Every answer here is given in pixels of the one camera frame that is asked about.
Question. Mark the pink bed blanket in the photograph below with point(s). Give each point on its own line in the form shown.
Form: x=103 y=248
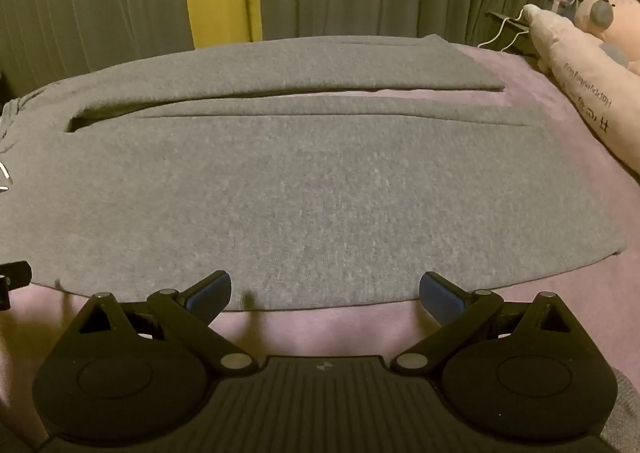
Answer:
x=550 y=313

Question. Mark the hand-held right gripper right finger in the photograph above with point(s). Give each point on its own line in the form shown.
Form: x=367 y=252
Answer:
x=440 y=295

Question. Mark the person's grey knit clothing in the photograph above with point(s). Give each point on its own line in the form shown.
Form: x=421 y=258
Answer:
x=622 y=413

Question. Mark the grey pants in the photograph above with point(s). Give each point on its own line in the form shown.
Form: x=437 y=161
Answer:
x=300 y=183

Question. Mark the pink plush toy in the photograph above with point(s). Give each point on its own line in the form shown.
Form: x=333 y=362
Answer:
x=612 y=15

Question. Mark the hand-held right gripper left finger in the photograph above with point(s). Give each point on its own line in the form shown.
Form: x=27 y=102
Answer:
x=212 y=294

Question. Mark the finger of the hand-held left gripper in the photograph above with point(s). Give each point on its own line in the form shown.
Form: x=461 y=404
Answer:
x=15 y=274

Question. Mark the small pink object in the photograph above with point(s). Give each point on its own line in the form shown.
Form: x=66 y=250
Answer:
x=558 y=0

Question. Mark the long cream printed pillow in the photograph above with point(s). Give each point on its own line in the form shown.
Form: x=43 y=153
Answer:
x=590 y=83

